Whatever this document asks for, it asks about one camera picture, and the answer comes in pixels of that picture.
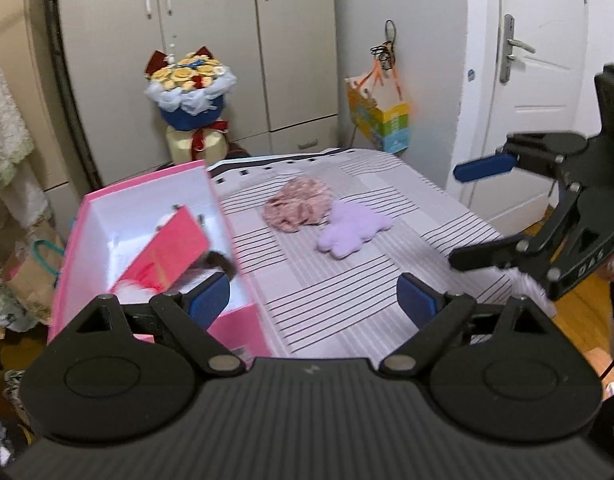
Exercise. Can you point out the white lace cloth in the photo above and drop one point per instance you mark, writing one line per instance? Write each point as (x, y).
(7, 160)

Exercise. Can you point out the purple plush toy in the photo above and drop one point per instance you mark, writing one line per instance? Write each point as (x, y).
(349, 227)

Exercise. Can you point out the striped bed sheet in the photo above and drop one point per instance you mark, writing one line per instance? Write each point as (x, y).
(337, 300)

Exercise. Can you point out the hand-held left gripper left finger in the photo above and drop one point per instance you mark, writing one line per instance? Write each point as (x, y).
(209, 297)

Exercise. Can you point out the red paper packet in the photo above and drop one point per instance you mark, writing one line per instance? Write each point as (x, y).
(172, 250)

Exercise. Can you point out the panda plush toy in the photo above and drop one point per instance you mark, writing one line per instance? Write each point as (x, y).
(218, 261)

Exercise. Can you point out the pink floral fabric pouch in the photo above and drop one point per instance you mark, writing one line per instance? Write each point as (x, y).
(299, 202)

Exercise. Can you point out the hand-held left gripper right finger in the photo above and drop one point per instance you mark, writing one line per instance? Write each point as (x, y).
(417, 297)

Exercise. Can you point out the brown paper bag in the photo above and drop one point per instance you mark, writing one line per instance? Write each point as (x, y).
(32, 280)

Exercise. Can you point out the white refrigerator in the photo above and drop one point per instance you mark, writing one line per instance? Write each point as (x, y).
(412, 20)

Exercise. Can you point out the flower bouquet with blue wrap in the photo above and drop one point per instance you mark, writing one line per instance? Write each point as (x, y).
(189, 90)

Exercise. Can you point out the pink cardboard box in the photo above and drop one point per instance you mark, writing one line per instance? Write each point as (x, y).
(227, 320)

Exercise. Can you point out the beige wardrobe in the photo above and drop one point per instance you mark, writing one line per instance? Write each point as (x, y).
(212, 35)

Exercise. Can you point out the colourful paper gift bag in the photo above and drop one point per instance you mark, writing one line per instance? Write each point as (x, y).
(382, 120)

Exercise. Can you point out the white door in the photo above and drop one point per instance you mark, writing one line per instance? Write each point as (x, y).
(537, 110)

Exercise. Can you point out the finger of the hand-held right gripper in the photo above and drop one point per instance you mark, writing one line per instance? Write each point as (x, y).
(487, 255)
(487, 167)

